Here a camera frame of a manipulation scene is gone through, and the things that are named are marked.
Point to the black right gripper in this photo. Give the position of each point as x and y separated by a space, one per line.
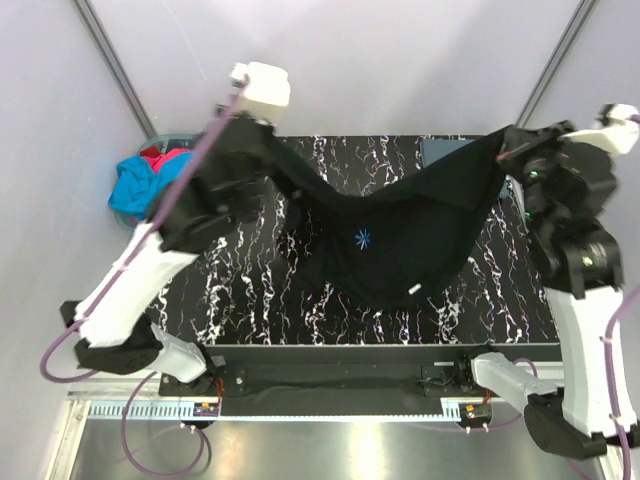
514 156

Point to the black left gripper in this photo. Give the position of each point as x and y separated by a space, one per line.
268 131

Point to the black t shirt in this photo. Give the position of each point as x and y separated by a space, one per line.
400 245

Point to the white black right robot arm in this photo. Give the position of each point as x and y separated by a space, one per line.
567 176

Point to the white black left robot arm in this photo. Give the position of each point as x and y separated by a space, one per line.
115 333

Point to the teal plastic laundry basket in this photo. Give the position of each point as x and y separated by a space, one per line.
164 143

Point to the pink t shirt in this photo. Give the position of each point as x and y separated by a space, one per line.
157 160

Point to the bright blue t shirt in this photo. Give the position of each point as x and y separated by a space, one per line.
137 185

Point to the folded grey-blue t shirt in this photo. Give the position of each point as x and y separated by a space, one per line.
440 150

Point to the aluminium frame post right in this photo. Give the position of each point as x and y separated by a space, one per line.
562 48

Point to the aluminium frame post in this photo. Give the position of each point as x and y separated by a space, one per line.
562 48
96 30

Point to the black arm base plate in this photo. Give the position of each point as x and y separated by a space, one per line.
360 375

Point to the aluminium frame post left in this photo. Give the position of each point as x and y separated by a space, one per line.
96 30

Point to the aluminium front rail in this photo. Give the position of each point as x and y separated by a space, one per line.
109 386

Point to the white slotted cable duct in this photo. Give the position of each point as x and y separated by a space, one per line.
236 409

